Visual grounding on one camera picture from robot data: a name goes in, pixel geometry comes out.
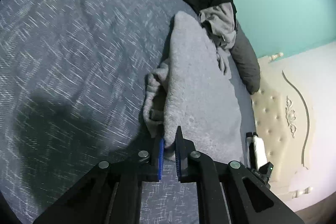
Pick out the dark grey rolled duvet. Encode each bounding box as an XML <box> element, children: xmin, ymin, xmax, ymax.
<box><xmin>217</xmin><ymin>19</ymin><xmax>260</xmax><ymax>94</ymax></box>

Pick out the cream tufted headboard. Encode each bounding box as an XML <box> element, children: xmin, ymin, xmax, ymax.
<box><xmin>251</xmin><ymin>43</ymin><xmax>335</xmax><ymax>211</ymax></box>

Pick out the grey knit sweater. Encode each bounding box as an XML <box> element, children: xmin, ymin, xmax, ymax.
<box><xmin>143</xmin><ymin>11</ymin><xmax>244</xmax><ymax>162</ymax></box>

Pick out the blue patterned bed sheet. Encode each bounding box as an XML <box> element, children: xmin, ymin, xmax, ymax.
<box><xmin>1</xmin><ymin>0</ymin><xmax>193</xmax><ymax>223</ymax></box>

